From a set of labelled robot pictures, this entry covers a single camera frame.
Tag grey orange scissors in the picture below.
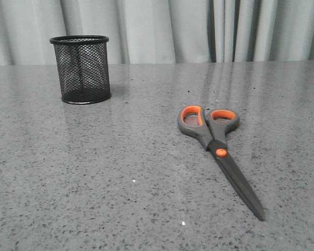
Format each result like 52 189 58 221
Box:
177 105 265 221

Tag black mesh pen holder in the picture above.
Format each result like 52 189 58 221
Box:
49 35 111 105

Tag grey curtain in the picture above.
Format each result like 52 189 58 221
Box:
0 1 314 65

